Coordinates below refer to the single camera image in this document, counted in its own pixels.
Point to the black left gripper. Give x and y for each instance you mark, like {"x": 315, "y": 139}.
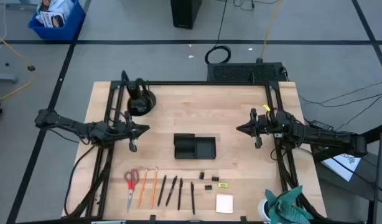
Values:
{"x": 133, "y": 146}

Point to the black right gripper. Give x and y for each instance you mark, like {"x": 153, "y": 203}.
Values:
{"x": 258, "y": 141}

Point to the black mesh desk organizer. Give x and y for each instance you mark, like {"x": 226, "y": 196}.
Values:
{"x": 194, "y": 146}

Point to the orange pencil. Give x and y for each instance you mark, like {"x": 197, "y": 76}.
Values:
{"x": 142, "y": 188}
{"x": 154, "y": 186}

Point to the black pen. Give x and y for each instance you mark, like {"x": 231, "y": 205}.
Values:
{"x": 180, "y": 194}
{"x": 193, "y": 199}
{"x": 171, "y": 190}
{"x": 161, "y": 191}

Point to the pale sticky note pad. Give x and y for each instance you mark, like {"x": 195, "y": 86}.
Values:
{"x": 224, "y": 203}

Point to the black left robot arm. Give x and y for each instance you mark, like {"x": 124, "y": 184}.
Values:
{"x": 69, "y": 124}

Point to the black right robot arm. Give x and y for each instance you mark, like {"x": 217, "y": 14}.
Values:
{"x": 318, "y": 135}

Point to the yellow tag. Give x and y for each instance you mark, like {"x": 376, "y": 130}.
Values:
{"x": 266, "y": 108}

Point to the black vented computer case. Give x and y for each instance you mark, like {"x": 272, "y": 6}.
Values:
{"x": 245, "y": 72}

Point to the black power adapter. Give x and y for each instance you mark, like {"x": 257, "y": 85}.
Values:
{"x": 321, "y": 125}

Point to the white cup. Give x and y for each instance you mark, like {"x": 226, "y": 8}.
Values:
{"x": 262, "y": 211}

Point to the green cloth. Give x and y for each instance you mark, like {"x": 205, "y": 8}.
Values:
{"x": 287, "y": 208}

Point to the white printed paper sheet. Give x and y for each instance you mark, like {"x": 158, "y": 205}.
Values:
{"x": 341, "y": 166}

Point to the blue plastic bin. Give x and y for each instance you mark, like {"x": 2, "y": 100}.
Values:
{"x": 69, "y": 29}

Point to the black tower box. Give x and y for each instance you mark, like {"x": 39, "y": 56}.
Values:
{"x": 185, "y": 14}

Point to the white printed box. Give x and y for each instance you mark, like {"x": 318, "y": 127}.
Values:
{"x": 52, "y": 19}

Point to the grey metal foot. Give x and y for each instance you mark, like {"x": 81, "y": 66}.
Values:
{"x": 4, "y": 77}

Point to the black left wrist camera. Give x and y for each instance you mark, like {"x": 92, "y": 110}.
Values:
{"x": 132, "y": 129}

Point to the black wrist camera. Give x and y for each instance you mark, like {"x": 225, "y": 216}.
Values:
{"x": 132, "y": 129}
{"x": 258, "y": 128}

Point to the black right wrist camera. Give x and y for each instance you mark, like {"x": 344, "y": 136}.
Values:
{"x": 258, "y": 128}

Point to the black aluminium table frame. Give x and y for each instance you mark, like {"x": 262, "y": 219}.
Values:
{"x": 209, "y": 83}

